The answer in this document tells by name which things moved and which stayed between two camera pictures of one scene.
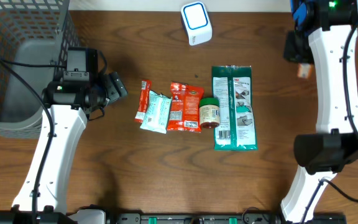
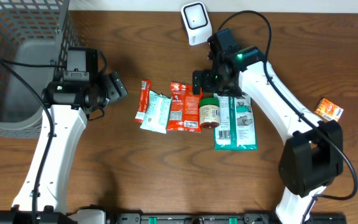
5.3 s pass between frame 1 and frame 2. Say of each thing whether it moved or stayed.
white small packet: stayed
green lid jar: stayed
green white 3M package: stayed
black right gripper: moved
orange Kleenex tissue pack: moved
